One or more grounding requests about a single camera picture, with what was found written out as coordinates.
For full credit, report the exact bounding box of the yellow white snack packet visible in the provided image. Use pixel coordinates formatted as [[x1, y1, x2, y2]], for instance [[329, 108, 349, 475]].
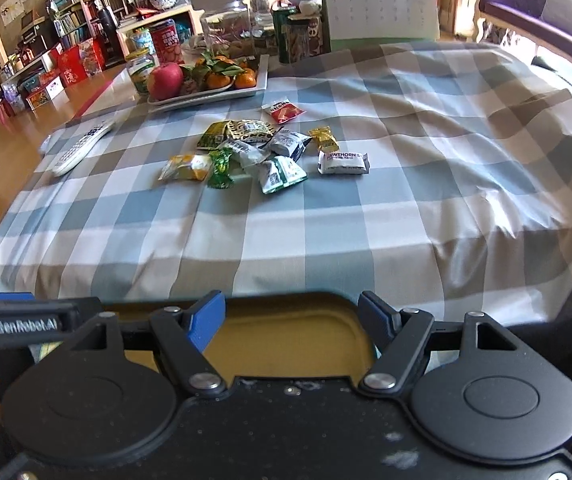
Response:
[[159, 153, 212, 182]]

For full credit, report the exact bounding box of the yellow plastic tray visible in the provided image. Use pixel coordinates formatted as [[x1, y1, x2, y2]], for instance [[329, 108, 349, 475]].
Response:
[[102, 292, 378, 386]]

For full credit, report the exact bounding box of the green candy wrapper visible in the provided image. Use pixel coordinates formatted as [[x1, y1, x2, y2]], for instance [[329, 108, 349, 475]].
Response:
[[208, 148, 233, 190]]

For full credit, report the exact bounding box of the checkered tablecloth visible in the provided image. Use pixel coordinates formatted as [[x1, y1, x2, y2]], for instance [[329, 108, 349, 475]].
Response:
[[0, 42, 572, 324]]

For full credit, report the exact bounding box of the white remote control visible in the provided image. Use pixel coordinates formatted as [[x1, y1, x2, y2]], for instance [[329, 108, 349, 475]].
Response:
[[51, 120, 114, 178]]

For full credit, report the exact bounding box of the white rectangular biscuit packet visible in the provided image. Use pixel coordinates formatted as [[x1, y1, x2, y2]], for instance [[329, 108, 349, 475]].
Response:
[[317, 151, 371, 176]]

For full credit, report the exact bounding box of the white green snack packet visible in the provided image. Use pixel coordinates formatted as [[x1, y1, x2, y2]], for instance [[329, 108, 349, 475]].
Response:
[[257, 155, 307, 194]]

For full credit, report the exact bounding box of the white sesame crisp packet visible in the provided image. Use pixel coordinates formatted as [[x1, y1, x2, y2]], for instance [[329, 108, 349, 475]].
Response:
[[217, 139, 269, 168]]

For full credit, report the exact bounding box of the green yellow pea snack packet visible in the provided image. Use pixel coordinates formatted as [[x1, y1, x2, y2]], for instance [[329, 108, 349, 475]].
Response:
[[197, 120, 228, 151]]

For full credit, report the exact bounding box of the gold wrapped candy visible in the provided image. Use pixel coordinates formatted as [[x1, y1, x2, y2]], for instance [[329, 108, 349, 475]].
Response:
[[307, 126, 340, 153]]

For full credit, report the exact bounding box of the patterned nut snack packet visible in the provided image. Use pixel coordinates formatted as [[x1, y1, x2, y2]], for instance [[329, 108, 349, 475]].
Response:
[[227, 119, 276, 145]]

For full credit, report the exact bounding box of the white blue snack packet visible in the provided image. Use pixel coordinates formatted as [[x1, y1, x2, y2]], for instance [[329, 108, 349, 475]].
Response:
[[265, 129, 312, 160]]

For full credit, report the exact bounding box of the red white snack packet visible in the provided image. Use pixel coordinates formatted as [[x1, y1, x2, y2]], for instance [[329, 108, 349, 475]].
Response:
[[262, 99, 305, 126]]

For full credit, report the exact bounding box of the red apple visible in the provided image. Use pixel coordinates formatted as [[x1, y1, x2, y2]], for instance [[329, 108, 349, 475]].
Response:
[[147, 63, 184, 101]]

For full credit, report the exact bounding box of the orange tangerine front left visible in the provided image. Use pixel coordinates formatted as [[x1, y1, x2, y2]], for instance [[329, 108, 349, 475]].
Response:
[[205, 72, 231, 90]]

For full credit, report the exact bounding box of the orange tangerine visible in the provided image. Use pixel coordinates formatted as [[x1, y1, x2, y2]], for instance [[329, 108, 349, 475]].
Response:
[[205, 72, 231, 90], [234, 68, 257, 89]]

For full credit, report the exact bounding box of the white fruit tray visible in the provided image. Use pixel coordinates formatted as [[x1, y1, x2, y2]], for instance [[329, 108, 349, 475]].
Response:
[[146, 53, 271, 114]]

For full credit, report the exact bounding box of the orange tangerine right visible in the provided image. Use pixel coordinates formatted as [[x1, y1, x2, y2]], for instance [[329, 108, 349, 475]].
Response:
[[234, 68, 257, 89]]

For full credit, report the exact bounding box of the red gift box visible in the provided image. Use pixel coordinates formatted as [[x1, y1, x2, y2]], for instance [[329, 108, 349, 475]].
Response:
[[57, 44, 88, 88]]

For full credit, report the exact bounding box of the glass jar with green label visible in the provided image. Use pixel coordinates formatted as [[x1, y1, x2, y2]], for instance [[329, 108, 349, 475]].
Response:
[[125, 48, 157, 96]]

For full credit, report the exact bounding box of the red tin can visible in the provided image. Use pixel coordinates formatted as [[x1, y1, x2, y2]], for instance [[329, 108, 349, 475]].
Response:
[[149, 18, 184, 64]]

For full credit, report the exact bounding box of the clear plastic container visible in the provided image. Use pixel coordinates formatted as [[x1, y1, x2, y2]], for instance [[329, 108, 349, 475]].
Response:
[[200, 2, 255, 60]]

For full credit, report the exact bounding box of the bookshelf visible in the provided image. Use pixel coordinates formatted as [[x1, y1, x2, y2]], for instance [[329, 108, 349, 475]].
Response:
[[47, 0, 94, 50]]

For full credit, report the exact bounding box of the dark snack box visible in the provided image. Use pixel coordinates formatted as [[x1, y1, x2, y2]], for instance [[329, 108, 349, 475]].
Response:
[[272, 6, 325, 64]]

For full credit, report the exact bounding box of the desk calendar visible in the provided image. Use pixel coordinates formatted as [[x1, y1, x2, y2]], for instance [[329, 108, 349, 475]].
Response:
[[323, 0, 440, 51]]

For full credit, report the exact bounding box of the purple sofa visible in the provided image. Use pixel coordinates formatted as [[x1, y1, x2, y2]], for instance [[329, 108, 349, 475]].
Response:
[[471, 0, 572, 87]]

